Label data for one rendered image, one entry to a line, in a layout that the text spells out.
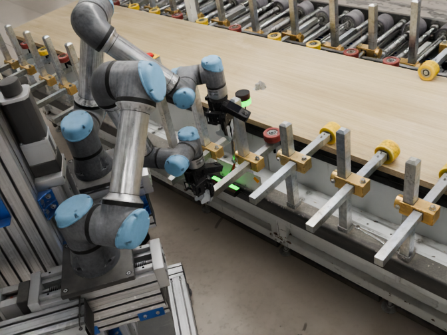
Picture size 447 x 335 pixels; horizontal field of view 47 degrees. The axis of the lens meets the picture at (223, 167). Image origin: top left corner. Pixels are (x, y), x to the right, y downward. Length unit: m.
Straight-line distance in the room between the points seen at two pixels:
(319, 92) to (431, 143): 0.62
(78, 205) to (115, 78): 0.37
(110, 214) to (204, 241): 1.69
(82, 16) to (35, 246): 0.75
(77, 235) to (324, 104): 1.34
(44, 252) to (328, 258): 1.43
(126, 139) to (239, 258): 1.62
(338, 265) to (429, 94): 0.92
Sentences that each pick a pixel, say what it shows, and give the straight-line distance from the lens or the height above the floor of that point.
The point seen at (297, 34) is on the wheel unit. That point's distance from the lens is 3.20.
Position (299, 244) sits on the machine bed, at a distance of 2.73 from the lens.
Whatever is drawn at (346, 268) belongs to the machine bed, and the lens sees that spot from 2.61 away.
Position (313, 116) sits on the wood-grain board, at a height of 0.90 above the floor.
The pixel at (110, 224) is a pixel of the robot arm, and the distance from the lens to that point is 1.43.
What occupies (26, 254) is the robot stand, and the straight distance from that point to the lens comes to 1.82.
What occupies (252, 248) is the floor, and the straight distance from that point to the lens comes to 2.97.
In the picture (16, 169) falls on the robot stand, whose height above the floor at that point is 1.35.
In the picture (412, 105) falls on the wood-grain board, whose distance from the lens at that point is 2.37.
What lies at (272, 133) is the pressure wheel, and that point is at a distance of 2.22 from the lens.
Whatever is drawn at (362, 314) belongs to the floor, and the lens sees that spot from 2.65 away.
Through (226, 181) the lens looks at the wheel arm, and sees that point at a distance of 2.07.
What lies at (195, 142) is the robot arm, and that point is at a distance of 1.82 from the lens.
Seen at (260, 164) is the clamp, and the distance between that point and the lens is 2.14.
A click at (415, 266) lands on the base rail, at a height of 0.70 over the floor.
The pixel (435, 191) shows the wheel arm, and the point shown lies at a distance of 1.83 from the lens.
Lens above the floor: 2.15
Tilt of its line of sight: 37 degrees down
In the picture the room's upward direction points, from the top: 12 degrees counter-clockwise
